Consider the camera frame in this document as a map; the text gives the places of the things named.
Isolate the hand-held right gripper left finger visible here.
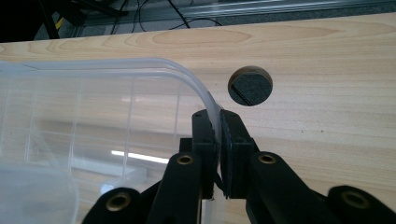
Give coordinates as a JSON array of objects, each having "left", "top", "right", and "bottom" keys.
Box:
[{"left": 191, "top": 108, "right": 219, "bottom": 201}]

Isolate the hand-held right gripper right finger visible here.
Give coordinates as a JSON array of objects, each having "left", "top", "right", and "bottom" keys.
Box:
[{"left": 219, "top": 108, "right": 260, "bottom": 200}]

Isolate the clear plastic storage box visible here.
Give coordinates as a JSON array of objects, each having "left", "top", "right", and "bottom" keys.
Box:
[{"left": 0, "top": 57, "right": 226, "bottom": 224}]

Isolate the black metal stand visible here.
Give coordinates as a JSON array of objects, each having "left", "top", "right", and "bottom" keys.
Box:
[{"left": 36, "top": 0, "right": 129, "bottom": 40}]

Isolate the round table cable hole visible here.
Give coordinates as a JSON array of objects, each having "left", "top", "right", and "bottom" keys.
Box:
[{"left": 227, "top": 65, "right": 275, "bottom": 107}]

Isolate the thin black floor cable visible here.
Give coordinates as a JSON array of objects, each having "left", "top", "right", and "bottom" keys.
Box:
[{"left": 167, "top": 0, "right": 224, "bottom": 31}]

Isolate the silver floor rail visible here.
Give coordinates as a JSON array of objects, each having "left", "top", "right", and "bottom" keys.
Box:
[{"left": 82, "top": 0, "right": 396, "bottom": 26}]

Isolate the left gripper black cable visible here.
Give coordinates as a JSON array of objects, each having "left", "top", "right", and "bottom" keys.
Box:
[{"left": 110, "top": 0, "right": 129, "bottom": 35}]

